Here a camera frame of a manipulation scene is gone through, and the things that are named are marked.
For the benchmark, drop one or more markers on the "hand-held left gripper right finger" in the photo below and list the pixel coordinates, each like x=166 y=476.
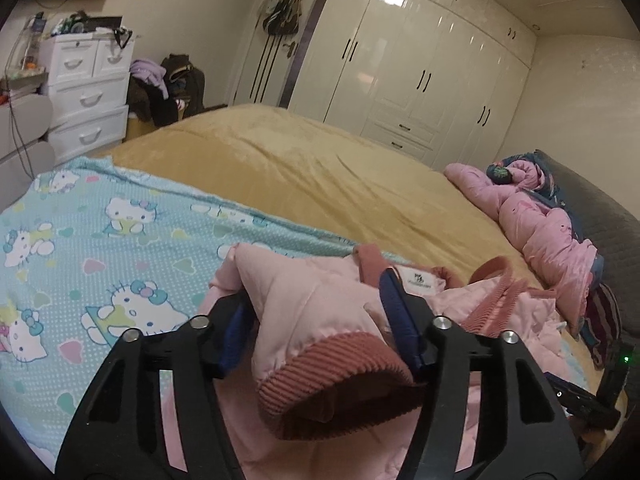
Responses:
x=400 y=310

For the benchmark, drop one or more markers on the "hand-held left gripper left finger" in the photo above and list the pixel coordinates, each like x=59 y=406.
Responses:
x=232 y=340

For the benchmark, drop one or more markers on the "pink quilted jacket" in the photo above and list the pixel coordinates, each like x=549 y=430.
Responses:
x=310 y=320

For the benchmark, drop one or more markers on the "pile of pink clothes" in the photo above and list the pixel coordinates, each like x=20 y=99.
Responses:
x=545 y=240

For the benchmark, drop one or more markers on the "dark clothes pile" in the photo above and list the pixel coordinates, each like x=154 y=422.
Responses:
x=190 y=90

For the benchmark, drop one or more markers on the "maroon striped cloth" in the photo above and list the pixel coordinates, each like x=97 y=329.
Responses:
x=602 y=320

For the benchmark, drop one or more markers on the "cartoon cat print blanket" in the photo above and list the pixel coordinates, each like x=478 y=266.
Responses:
x=125 y=260

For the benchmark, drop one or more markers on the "yellow bed blanket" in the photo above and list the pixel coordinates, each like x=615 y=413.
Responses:
x=325 y=170

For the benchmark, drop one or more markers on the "grey padded headboard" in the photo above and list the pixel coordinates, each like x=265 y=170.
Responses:
x=600 y=220

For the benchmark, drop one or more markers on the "white glossy wardrobe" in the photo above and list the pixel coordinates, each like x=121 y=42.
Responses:
x=400 y=60

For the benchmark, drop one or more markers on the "white room door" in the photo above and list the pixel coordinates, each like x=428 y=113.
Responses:
x=250 y=75

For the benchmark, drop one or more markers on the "purple garment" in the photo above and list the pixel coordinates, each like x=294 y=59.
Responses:
x=147 y=71

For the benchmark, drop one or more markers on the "white drawer cabinet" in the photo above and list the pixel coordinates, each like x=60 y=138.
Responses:
x=85 y=95

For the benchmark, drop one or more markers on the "hanging dark bags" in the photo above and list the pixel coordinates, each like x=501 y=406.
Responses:
x=280 y=15

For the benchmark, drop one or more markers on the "pile of small household items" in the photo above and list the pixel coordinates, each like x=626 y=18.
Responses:
x=85 y=25

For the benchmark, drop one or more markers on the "cluttered shelf rack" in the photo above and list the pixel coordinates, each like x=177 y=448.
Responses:
x=30 y=45

